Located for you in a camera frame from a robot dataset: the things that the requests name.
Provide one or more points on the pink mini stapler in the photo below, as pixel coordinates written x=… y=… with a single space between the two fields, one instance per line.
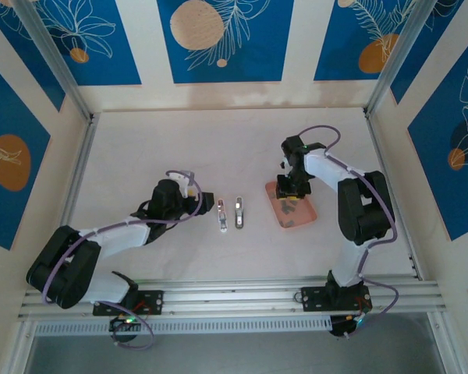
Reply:
x=222 y=216

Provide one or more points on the pink plastic tray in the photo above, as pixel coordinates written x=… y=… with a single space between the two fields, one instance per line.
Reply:
x=304 y=218

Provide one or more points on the grey white clip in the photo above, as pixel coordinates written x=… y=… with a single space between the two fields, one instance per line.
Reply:
x=239 y=214

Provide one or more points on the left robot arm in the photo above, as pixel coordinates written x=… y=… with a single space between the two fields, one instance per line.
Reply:
x=62 y=265

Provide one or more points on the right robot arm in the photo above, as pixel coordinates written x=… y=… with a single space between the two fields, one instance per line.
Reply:
x=362 y=210

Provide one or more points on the black controller board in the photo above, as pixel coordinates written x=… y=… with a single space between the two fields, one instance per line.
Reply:
x=341 y=325
x=121 y=323

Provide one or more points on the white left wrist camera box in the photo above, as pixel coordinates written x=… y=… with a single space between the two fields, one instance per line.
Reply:
x=181 y=181

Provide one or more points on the aluminium side rail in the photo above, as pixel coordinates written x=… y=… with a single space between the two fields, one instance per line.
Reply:
x=86 y=148
x=379 y=148

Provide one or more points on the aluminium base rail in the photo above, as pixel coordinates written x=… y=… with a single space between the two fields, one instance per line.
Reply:
x=234 y=300

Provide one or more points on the aluminium frame post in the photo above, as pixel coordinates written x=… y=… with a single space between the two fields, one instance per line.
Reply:
x=399 y=58
x=55 y=58

